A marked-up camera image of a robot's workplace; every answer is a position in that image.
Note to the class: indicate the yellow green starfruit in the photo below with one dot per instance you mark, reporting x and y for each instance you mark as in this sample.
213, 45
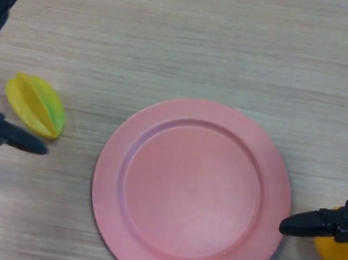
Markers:
35, 105

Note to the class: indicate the pink round plate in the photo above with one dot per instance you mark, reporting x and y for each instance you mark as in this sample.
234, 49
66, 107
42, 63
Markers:
193, 194

